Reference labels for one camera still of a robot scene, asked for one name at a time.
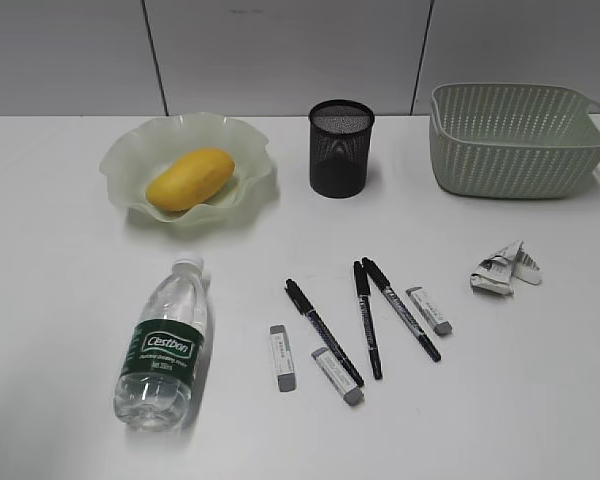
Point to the clear plastic water bottle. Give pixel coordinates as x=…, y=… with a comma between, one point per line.
x=154, y=388

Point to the pale green wavy plate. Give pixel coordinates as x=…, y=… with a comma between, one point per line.
x=143, y=153

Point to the green woven plastic basket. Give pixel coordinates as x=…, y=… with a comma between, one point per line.
x=512, y=141

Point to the waste paper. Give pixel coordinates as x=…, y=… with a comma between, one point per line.
x=495, y=274

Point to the black marker pen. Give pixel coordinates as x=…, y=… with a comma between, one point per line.
x=305, y=308
x=363, y=293
x=384, y=286

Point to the black mesh pen holder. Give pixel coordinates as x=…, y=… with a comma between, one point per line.
x=340, y=136

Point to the yellow mango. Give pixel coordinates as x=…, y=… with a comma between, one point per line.
x=191, y=180

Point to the white grey eraser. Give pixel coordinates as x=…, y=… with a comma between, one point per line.
x=339, y=378
x=282, y=358
x=429, y=310

